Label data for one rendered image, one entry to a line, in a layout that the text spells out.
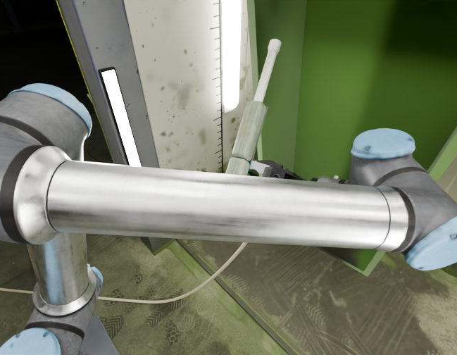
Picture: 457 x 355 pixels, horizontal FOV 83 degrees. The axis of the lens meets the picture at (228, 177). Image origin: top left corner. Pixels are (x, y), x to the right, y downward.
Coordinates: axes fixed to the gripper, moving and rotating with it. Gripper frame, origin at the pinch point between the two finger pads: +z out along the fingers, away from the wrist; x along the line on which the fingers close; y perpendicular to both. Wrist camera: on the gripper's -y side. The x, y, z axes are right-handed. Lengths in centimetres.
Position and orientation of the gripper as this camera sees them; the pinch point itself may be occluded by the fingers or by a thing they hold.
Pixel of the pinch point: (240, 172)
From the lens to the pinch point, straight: 69.8
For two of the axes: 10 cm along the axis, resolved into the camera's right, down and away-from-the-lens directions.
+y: 5.1, 1.9, 8.4
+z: -8.1, -2.3, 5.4
